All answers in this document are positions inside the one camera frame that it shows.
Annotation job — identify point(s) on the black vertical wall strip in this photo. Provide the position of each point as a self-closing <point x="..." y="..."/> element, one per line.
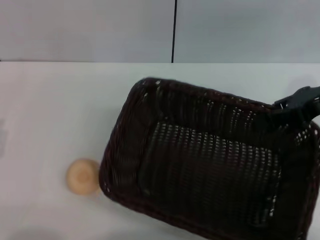
<point x="174" y="30"/>

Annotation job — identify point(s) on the dark brown woven basket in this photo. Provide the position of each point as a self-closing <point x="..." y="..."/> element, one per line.
<point x="200" y="175"/>

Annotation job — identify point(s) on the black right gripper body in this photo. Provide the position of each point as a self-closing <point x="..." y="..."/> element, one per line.
<point x="315" y="100"/>

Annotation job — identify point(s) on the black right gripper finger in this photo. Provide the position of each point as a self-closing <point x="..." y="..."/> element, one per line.
<point x="287" y="120"/>
<point x="295" y="100"/>

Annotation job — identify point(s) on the round beige bread bun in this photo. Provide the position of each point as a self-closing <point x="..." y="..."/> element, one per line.
<point x="81" y="177"/>

